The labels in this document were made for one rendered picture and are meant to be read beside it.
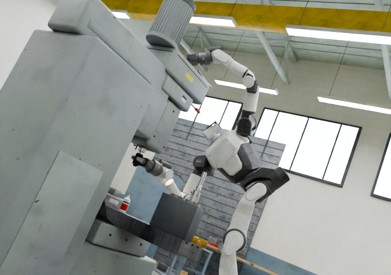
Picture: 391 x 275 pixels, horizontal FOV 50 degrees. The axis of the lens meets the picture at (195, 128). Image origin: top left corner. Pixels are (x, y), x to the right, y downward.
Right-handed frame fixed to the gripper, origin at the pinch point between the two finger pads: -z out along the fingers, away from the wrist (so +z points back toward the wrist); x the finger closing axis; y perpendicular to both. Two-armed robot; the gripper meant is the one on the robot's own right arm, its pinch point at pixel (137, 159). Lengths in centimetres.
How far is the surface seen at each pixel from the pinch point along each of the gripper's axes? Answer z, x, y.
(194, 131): 596, -650, -228
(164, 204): 0.9, 38.6, 19.6
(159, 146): 4.1, 9.3, -11.6
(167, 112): -2.1, 11.1, -32.0
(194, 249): 18, 54, 35
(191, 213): 8, 53, 19
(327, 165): 692, -286, -227
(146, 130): -13.8, 16.2, -14.8
